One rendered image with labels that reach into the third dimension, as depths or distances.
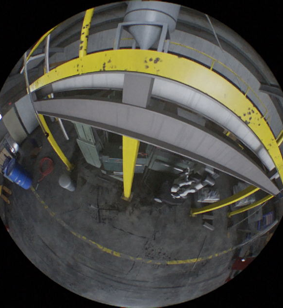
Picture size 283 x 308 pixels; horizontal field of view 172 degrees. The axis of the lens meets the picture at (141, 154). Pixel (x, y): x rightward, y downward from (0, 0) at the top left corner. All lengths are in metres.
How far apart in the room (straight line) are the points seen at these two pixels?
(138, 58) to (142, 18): 1.11
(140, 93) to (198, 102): 0.60
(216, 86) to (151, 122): 0.38
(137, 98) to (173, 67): 0.21
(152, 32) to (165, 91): 0.94
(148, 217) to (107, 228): 0.87
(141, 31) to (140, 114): 1.24
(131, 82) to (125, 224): 2.10
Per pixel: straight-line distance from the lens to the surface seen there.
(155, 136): 0.57
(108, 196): 2.15
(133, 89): 0.45
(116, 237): 2.14
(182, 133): 0.54
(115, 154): 1.52
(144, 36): 1.51
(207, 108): 0.96
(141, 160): 1.54
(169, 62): 0.40
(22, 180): 3.52
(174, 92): 0.88
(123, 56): 0.45
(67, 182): 2.16
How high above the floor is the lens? 2.07
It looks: 51 degrees down
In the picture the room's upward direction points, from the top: 14 degrees clockwise
